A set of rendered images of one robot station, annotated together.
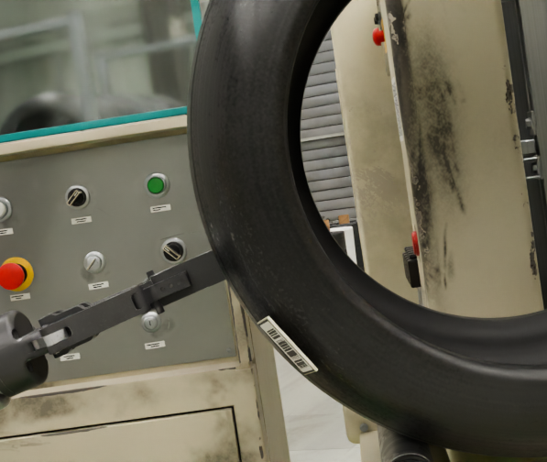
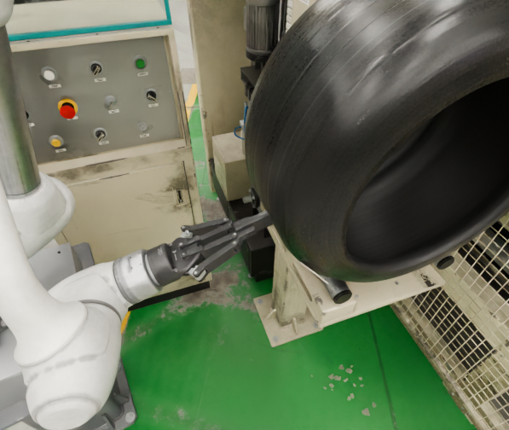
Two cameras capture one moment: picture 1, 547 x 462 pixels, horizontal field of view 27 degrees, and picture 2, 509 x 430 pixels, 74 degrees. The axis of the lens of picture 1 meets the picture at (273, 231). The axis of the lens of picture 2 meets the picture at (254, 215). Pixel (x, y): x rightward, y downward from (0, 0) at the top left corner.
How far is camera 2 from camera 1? 0.80 m
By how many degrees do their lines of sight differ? 47
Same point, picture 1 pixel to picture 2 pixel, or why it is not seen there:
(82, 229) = (101, 84)
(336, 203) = not seen: outside the picture
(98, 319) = (219, 261)
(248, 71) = (343, 186)
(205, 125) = (303, 201)
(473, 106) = not seen: hidden behind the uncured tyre
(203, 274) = (261, 225)
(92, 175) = (103, 55)
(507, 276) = not seen: hidden behind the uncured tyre
